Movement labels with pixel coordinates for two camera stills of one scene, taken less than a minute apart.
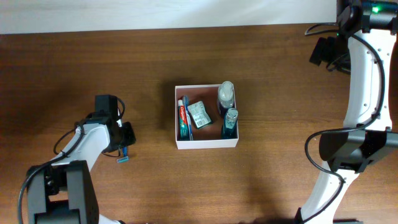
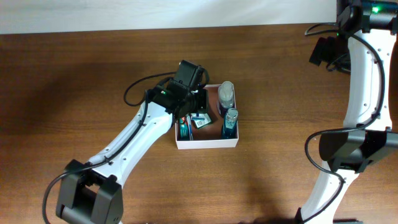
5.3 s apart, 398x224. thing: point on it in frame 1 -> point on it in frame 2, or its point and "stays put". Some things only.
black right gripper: (323, 53) stays put
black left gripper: (130, 138) -> (202, 104)
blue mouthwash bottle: (229, 128) stays put
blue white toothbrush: (186, 102) stays put
